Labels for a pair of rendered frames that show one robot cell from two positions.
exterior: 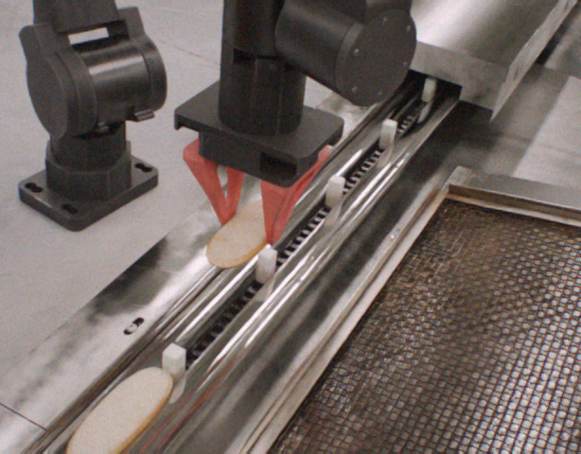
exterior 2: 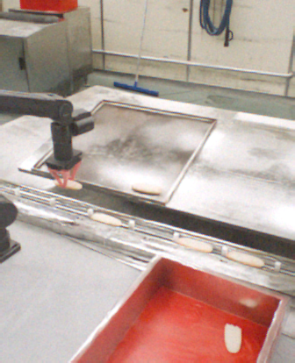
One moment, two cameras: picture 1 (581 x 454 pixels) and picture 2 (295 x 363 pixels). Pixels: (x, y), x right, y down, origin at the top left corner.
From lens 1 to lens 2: 1.23 m
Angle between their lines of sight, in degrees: 72
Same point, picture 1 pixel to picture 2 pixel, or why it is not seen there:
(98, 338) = (83, 223)
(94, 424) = (111, 221)
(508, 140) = not seen: outside the picture
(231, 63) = (68, 145)
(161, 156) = not seen: outside the picture
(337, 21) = (87, 118)
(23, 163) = not seen: outside the picture
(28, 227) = (17, 259)
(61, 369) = (95, 227)
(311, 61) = (87, 128)
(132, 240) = (26, 237)
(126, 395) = (102, 217)
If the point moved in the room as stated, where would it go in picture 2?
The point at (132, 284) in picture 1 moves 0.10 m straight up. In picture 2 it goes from (62, 220) to (60, 191)
